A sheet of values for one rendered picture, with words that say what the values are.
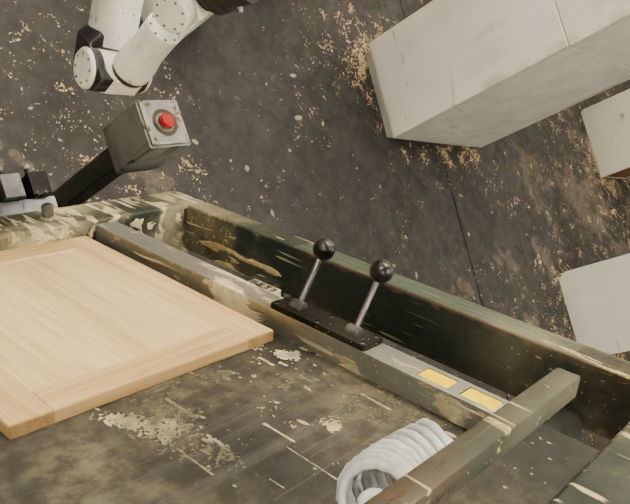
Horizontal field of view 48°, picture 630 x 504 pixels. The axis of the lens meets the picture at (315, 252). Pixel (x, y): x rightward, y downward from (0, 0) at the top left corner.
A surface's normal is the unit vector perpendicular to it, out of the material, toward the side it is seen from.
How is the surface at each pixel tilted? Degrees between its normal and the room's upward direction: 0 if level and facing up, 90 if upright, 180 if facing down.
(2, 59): 0
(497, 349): 90
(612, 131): 90
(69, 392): 57
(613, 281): 90
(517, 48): 90
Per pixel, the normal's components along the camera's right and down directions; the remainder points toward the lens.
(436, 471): 0.10, -0.94
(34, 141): 0.67, -0.28
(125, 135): -0.67, 0.18
